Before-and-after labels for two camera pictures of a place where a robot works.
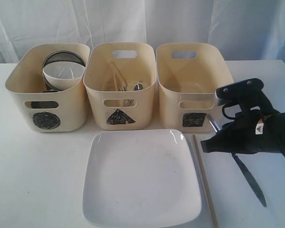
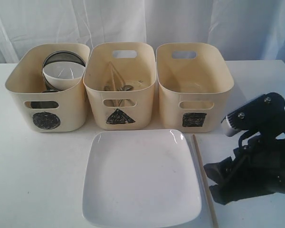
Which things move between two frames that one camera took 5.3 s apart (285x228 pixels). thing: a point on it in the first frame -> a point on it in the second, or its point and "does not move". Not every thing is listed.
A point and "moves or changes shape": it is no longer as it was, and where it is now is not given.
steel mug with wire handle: [44, 104] does not move
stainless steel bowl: [60, 56] does not move
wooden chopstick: [119, 102] -> [112, 77]
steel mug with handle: [51, 90] does not move
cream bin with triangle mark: [120, 77] does not move
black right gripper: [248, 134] -> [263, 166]
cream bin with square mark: [187, 75] does not move
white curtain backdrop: [244, 30] does not move
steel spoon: [138, 87] -> [127, 88]
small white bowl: [63, 75] does not move
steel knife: [246, 173] moves or changes shape
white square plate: [141, 178] does not move
